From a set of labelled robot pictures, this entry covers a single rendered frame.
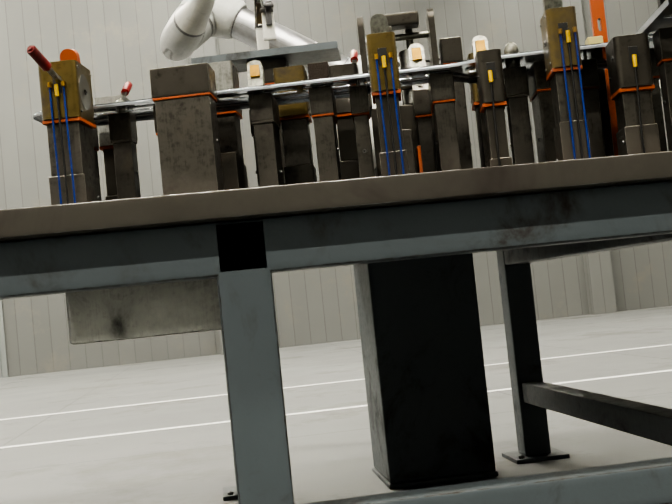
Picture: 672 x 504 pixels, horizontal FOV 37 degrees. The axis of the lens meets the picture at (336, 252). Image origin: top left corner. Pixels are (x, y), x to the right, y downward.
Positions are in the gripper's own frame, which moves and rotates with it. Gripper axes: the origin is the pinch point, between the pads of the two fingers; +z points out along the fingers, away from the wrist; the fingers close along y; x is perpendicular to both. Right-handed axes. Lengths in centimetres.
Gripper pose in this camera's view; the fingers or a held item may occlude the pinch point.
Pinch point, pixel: (266, 43)
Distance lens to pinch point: 262.6
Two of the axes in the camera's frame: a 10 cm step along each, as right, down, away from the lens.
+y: 1.9, -0.6, -9.8
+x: 9.8, -0.9, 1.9
